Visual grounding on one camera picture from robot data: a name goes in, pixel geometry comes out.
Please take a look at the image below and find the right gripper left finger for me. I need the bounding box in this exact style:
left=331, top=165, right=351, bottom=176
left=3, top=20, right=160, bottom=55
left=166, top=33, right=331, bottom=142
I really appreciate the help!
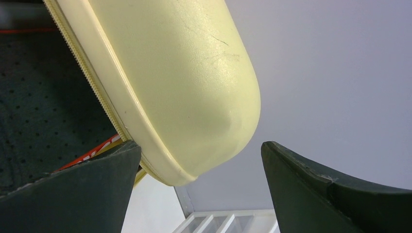
left=0, top=140, right=141, bottom=233

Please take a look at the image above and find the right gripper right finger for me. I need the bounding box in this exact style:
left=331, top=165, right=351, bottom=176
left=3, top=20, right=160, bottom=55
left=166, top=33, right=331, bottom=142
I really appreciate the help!
left=261, top=141, right=412, bottom=233

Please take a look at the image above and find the dark navy fabric item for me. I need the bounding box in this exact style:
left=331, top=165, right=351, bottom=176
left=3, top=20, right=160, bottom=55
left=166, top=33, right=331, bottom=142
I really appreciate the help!
left=0, top=32, right=116, bottom=195

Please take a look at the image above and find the yellow hard-shell suitcase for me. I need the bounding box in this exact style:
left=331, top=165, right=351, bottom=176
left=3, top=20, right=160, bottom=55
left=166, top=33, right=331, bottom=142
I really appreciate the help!
left=45, top=0, right=261, bottom=186

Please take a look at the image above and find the red white striped garment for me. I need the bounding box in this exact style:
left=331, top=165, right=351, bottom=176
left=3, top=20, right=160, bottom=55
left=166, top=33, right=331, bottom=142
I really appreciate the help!
left=56, top=134, right=123, bottom=171

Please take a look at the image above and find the white plastic drawer organizer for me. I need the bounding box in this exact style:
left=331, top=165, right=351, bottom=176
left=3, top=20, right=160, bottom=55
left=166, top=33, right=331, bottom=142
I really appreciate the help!
left=174, top=209, right=280, bottom=233

